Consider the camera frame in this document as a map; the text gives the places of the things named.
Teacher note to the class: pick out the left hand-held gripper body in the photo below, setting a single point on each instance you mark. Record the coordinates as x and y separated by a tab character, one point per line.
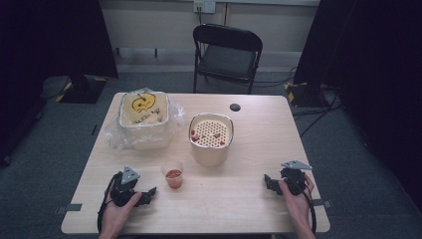
123	194

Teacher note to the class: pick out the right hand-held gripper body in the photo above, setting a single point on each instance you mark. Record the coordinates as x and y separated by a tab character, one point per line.
294	179

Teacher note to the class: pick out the person's left hand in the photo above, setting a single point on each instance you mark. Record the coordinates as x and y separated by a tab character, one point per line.
116	214

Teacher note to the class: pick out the person's right hand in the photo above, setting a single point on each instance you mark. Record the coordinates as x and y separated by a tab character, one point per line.
297	207

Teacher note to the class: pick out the small clear cup red filling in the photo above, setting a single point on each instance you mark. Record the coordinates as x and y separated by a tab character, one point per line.
173	176

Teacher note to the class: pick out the grey table edge clamp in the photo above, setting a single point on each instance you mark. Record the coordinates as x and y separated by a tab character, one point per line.
323	202

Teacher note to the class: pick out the clear plastic bag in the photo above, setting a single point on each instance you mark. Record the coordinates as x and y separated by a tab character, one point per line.
112	134

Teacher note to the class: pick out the cream round pot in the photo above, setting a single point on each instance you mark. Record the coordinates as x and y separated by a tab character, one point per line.
211	151

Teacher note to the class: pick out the scattered red food pieces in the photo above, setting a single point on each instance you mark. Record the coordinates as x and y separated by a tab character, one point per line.
195	137

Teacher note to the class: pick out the small black floor object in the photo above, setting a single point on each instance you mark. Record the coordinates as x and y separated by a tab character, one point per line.
94	129

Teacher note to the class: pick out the cream perforated strainer insert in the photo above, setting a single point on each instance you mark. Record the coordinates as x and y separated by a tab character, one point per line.
211	132

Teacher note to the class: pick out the cream box yellow face lid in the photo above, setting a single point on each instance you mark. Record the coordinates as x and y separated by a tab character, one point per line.
144	116

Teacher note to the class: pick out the black stand base striped tape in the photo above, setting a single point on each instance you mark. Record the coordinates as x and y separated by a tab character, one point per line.
83	89
303	94

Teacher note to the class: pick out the black folding chair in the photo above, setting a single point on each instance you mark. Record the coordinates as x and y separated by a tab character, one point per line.
229	59

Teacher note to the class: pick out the black curtain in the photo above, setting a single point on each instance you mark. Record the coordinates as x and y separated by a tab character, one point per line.
40	40
375	66

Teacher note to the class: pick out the white wall socket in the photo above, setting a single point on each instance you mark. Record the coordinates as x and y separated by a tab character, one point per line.
204	6

